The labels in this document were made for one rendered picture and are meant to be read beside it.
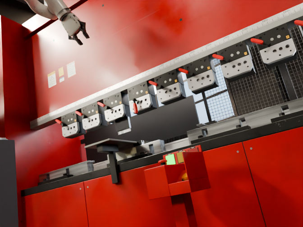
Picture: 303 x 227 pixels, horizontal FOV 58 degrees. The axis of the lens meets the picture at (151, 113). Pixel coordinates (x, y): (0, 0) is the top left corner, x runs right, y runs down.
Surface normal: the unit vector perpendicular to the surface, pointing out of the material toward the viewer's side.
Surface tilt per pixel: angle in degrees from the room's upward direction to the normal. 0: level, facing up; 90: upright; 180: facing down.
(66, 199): 90
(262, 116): 90
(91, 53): 90
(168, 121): 90
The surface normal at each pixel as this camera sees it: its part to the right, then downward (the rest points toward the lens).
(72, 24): -0.25, 0.35
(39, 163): 0.84, -0.29
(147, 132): -0.51, -0.15
